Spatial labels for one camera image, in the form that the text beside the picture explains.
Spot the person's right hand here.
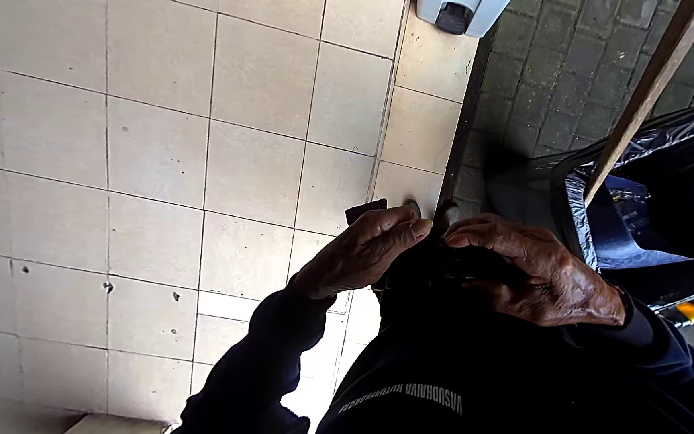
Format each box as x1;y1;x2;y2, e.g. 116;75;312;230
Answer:
443;213;627;328

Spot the person's left hand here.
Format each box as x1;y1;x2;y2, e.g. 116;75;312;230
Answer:
293;205;434;300

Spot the person's right forearm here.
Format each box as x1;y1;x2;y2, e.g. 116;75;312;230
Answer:
570;283;694;434

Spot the person's left forearm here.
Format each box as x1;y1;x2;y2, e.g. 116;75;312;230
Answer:
172;283;337;434

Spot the dark trash bin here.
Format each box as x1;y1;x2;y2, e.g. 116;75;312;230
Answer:
484;149;601;257

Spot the person's body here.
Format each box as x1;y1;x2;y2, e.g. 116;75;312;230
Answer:
316;289;694;434

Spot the black bin bag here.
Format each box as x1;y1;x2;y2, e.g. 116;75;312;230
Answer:
551;101;694;311

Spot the dark blue sheet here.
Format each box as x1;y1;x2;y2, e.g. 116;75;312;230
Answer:
588;175;694;270

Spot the long wooden stick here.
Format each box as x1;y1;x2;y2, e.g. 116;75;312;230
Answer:
584;0;694;209

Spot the light grey plastic container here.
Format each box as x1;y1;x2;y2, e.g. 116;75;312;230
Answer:
416;0;511;38

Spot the beige box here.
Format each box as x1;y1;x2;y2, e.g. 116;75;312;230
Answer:
63;413;174;434

